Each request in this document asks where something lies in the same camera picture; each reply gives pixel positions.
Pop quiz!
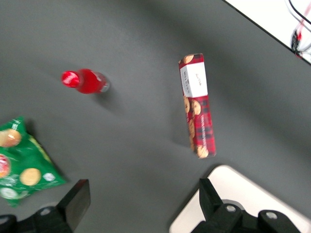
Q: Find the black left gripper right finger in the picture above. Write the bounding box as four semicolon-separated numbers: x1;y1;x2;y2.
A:
191;178;305;233

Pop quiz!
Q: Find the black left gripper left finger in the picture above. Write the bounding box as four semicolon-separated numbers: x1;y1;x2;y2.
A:
0;179;91;233

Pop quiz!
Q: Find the red tartan cookie box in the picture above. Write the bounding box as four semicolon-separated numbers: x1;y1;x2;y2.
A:
178;52;217;160

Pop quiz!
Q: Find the beige plastic tray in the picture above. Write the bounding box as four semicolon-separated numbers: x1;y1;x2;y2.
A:
168;165;311;233

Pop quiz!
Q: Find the green chips bag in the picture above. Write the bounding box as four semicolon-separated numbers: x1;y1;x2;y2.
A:
0;116;68;208

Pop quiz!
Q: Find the red soda bottle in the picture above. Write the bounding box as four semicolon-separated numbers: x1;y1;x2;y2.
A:
60;68;111;95

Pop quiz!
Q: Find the red and white wire bundle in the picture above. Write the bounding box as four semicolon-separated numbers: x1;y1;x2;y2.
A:
290;4;311;59

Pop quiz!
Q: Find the thin black cable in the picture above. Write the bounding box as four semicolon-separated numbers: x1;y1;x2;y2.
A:
287;0;311;25

